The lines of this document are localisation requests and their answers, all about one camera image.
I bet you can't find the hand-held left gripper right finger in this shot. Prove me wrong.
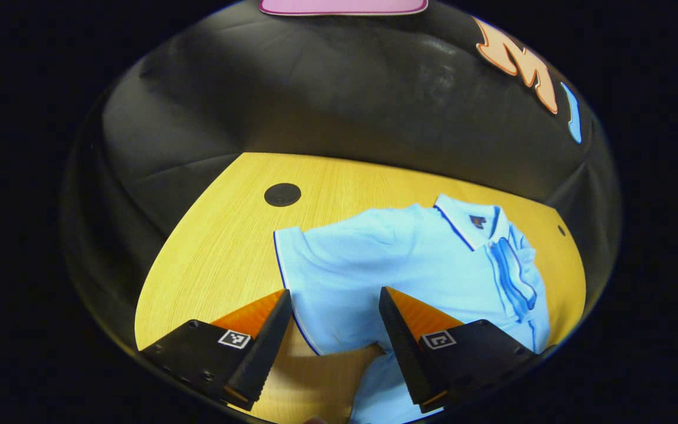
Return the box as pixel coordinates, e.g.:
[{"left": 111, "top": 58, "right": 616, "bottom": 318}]
[{"left": 378, "top": 286, "right": 540, "bottom": 414}]

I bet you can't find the large black round table cap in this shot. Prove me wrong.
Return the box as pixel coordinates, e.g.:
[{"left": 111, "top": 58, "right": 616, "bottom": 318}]
[{"left": 264, "top": 183, "right": 302, "bottom": 207}]

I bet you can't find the light blue T-shirt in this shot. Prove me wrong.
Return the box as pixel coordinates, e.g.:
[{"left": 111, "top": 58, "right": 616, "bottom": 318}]
[{"left": 273, "top": 194, "right": 551, "bottom": 424}]

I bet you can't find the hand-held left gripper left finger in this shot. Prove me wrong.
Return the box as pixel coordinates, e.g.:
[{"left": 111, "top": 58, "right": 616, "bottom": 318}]
[{"left": 139, "top": 289, "right": 294, "bottom": 412}]

